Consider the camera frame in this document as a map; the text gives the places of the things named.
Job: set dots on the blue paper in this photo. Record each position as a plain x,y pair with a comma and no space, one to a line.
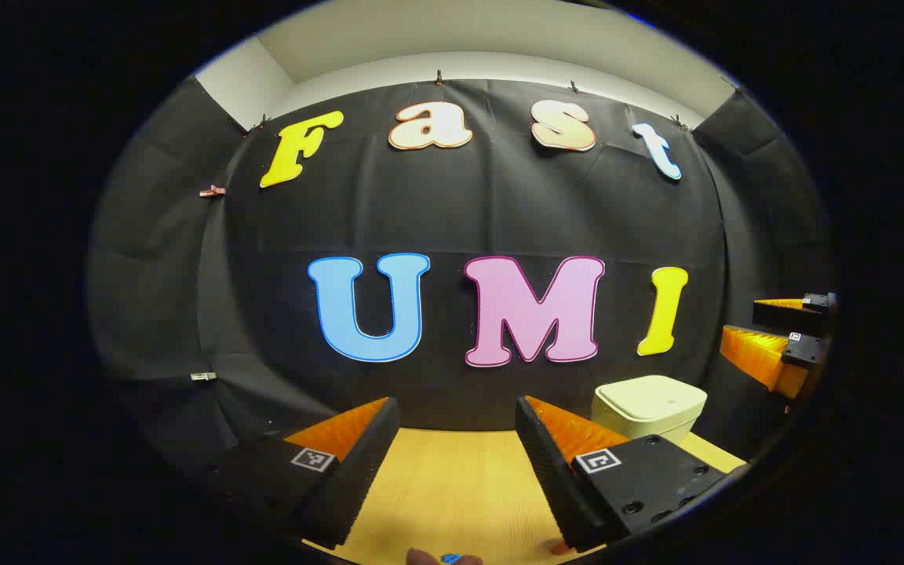
450,559

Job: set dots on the white clip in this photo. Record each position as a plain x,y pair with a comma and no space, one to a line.
202,377

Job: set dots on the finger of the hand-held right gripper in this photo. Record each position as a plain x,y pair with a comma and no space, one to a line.
766,357
793,312

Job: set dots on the wooden desktop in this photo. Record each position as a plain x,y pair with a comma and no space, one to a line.
452,494

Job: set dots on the pale green desktop garbage bin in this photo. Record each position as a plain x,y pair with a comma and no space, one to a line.
644,404

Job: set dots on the red clip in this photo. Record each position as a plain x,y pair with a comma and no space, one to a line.
211,191

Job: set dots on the black backdrop cloth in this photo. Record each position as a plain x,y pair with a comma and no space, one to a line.
452,212

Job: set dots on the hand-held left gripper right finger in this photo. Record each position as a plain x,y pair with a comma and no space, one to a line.
550,479

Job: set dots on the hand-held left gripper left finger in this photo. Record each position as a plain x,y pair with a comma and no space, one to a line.
358,479

